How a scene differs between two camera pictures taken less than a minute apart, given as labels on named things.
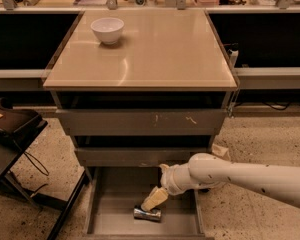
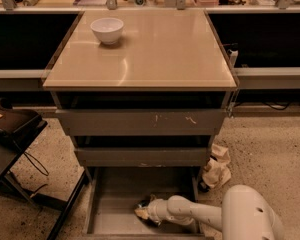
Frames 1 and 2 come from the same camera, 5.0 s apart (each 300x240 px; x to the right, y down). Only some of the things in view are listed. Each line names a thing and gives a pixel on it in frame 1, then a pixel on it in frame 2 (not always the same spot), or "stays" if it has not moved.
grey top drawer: [141, 122] stays
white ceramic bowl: [107, 29] stays
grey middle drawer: [136, 156] stays
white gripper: [172, 180] -> [154, 209]
